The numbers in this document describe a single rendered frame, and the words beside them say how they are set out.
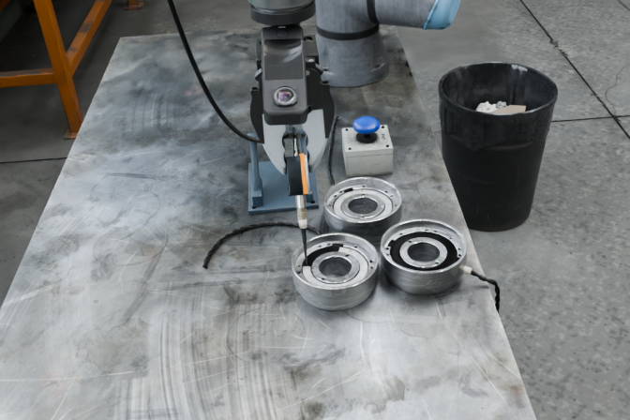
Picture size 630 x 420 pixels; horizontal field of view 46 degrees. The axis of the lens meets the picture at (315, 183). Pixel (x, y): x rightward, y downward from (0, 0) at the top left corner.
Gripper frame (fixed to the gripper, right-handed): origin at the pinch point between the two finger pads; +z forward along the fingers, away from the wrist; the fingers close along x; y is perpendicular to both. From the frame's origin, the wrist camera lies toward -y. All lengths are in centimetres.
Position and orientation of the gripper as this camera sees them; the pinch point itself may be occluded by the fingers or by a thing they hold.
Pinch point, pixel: (297, 167)
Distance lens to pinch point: 89.0
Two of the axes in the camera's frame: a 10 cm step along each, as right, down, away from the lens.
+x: -10.0, 0.9, -0.2
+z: 0.6, 8.2, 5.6
